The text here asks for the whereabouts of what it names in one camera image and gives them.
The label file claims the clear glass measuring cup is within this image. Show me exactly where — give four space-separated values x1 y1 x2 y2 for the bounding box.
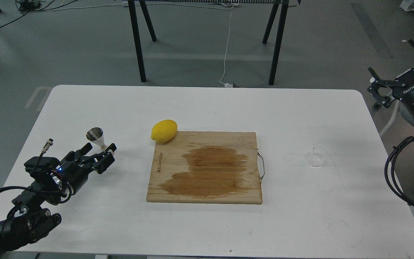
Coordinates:
307 144 330 167

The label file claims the yellow lemon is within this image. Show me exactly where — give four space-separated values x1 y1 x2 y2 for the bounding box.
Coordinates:
151 119 178 143

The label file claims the wooden cutting board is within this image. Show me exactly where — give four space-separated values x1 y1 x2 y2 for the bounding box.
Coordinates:
146 131 263 205

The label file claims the white hanging cable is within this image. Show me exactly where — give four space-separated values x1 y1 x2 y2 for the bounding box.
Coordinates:
218 6 233 87

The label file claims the black metal table frame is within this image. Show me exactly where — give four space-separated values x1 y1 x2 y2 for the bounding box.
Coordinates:
123 0 301 86

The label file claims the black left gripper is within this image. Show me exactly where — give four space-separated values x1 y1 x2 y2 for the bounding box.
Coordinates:
52 143 117 195

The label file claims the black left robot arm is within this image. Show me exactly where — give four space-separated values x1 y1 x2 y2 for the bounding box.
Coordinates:
0 139 117 256

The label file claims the steel double jigger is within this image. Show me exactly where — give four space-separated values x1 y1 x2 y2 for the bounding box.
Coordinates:
86 127 108 150

